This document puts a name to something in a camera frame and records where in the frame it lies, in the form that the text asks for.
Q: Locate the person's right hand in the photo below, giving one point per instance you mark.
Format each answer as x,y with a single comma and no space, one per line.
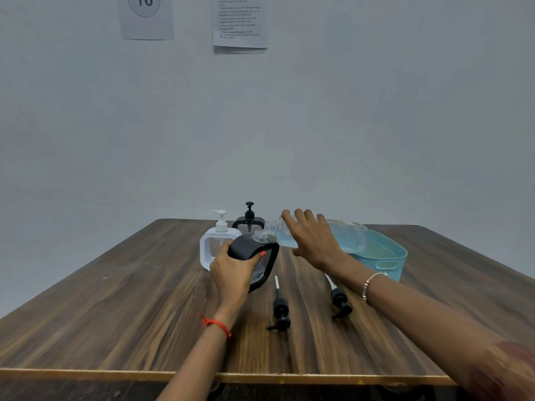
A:
315,242

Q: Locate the person's left hand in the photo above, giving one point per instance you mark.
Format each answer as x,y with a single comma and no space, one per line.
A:
234,279

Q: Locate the black square dispenser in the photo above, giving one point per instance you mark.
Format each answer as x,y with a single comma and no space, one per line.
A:
259,220
242,248

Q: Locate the tall clear plastic bottle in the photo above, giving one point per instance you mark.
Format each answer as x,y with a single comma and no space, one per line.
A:
351,235

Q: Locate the white square dispenser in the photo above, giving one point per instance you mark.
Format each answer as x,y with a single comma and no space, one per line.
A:
207,246

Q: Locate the white pump head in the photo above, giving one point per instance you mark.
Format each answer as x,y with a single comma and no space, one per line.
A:
221,226

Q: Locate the black pump with short tube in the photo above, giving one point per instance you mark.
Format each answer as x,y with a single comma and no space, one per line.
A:
281,309

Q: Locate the black pump with long tube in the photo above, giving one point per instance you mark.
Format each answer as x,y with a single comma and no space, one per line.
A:
339,298

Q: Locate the person's left forearm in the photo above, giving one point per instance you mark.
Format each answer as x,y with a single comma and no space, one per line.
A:
200,359

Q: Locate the person's right forearm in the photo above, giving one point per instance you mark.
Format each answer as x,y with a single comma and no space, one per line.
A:
426,325

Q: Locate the small black pump head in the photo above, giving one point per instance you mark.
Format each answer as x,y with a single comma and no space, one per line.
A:
250,215

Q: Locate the teal plastic basket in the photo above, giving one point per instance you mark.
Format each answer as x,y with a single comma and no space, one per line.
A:
393,267

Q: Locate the maroon sleeve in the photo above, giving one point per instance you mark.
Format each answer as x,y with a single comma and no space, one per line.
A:
510,371

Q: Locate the paper sheet with text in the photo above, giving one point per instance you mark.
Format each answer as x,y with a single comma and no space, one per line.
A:
240,20

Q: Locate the paper sheet with circle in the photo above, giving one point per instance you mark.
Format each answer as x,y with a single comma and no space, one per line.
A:
146,27

